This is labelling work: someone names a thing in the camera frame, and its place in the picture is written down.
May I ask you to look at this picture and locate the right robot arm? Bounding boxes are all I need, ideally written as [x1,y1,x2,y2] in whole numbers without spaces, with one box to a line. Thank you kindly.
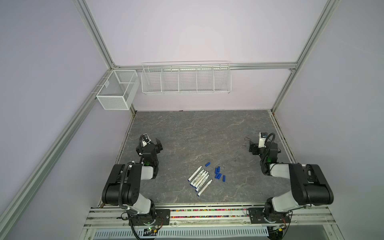
[249,141,334,220]

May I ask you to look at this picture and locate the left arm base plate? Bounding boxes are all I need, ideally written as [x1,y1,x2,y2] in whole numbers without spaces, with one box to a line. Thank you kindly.
[129,209,171,226]

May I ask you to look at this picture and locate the white marker pen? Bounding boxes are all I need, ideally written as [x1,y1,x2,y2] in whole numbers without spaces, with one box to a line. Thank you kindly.
[188,166,202,182]
[195,172,209,189]
[198,179,213,197]
[193,171,207,188]
[196,175,209,192]
[191,170,205,186]

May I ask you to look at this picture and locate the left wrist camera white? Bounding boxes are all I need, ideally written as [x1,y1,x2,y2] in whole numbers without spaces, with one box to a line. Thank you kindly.
[141,134,151,147]

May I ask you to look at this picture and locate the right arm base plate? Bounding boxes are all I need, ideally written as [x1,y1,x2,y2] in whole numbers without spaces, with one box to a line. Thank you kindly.
[247,208,291,224]

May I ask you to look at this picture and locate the aluminium frame rails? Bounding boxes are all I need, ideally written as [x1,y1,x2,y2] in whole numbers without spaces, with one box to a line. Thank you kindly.
[0,0,343,240]

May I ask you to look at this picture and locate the white wire shelf basket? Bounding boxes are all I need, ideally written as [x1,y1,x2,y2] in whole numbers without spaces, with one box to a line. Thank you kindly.
[141,61,232,94]

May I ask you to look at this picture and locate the white vented cable duct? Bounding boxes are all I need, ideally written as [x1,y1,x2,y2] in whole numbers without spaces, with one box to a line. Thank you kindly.
[93,226,269,240]

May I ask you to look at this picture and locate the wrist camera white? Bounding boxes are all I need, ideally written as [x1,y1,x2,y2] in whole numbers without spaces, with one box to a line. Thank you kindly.
[141,134,151,147]
[258,132,269,148]

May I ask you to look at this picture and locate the white mesh box basket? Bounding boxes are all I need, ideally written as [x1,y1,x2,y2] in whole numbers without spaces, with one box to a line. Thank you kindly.
[97,70,140,111]

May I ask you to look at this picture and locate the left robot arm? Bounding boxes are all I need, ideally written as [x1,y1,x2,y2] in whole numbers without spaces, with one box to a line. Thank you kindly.
[102,134,163,219]

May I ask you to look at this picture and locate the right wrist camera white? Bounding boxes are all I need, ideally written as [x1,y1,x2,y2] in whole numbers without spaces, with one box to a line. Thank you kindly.
[258,132,269,148]

